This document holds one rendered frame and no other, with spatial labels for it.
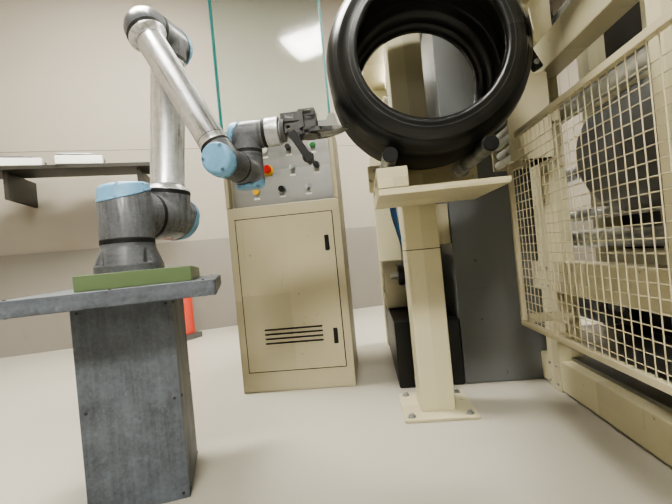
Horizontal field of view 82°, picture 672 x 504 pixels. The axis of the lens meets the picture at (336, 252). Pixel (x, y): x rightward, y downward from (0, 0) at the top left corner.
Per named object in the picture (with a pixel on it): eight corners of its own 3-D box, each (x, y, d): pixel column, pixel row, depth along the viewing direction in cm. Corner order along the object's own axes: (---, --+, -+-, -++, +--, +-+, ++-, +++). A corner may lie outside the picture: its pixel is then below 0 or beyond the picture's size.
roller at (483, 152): (454, 175, 141) (453, 163, 141) (467, 174, 141) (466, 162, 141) (484, 151, 107) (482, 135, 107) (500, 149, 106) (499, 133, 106)
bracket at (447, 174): (369, 193, 146) (367, 167, 146) (476, 181, 143) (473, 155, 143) (369, 192, 143) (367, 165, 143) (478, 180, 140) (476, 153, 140)
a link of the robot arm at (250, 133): (235, 157, 129) (233, 128, 129) (272, 153, 128) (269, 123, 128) (225, 149, 119) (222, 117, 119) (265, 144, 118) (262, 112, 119)
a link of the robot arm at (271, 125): (265, 142, 119) (272, 150, 128) (280, 140, 118) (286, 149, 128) (262, 113, 119) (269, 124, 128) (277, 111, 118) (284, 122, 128)
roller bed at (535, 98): (493, 172, 155) (485, 98, 155) (530, 168, 154) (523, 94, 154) (511, 160, 135) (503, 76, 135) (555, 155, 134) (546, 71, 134)
